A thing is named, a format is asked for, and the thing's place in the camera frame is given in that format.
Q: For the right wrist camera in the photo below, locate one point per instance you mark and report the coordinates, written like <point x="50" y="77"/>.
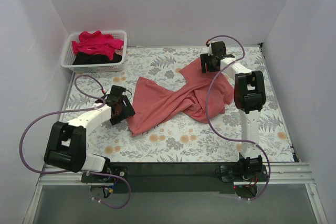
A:
<point x="209" y="46"/>

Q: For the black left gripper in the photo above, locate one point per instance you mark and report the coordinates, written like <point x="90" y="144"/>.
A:
<point x="125" y="109"/>

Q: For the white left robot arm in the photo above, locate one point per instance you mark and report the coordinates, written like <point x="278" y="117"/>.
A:
<point x="66" y="148"/>

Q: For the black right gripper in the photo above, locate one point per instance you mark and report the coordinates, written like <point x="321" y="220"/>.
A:
<point x="205" y="63"/>

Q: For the aluminium frame rail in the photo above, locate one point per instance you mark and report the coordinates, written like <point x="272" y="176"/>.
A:
<point x="280" y="173"/>

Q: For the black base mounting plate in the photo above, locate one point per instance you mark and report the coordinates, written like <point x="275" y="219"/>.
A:
<point x="183" y="177"/>

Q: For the magenta t-shirt in basket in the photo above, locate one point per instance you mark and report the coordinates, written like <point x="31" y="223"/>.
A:
<point x="97" y="43"/>

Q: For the black t-shirt in basket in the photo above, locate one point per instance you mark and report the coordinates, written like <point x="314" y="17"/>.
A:
<point x="86" y="59"/>

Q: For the white plastic laundry basket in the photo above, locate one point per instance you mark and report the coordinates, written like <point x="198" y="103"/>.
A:
<point x="68" y="56"/>

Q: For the salmon pink t-shirt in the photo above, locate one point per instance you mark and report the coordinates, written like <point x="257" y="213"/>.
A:
<point x="154" y="104"/>

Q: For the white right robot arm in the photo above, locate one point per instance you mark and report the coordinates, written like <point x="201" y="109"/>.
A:
<point x="249" y="99"/>

